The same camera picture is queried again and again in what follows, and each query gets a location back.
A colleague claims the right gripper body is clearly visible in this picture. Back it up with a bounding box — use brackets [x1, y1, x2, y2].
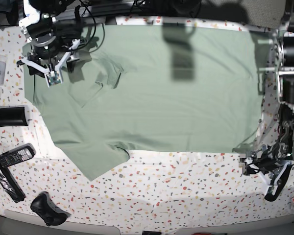
[17, 39, 86, 87]

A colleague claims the light green T-shirt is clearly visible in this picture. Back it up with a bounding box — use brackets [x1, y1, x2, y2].
[24, 24, 270, 180]

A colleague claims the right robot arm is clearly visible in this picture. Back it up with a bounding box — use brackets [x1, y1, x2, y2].
[17, 0, 87, 86]

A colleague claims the long black bar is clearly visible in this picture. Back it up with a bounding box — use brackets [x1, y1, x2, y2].
[0, 164, 25, 203]

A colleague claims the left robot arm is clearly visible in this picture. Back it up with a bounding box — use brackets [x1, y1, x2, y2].
[240, 9, 294, 202]

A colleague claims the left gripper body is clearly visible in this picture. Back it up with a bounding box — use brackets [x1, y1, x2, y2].
[239, 144, 293, 195]

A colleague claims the black game controller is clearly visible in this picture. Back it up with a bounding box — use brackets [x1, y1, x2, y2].
[30, 193, 68, 226]

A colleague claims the black curved handle right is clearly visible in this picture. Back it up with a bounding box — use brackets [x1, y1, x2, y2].
[265, 164, 293, 202]

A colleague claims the black TV remote control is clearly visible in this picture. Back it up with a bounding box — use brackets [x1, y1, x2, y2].
[0, 144, 36, 168]

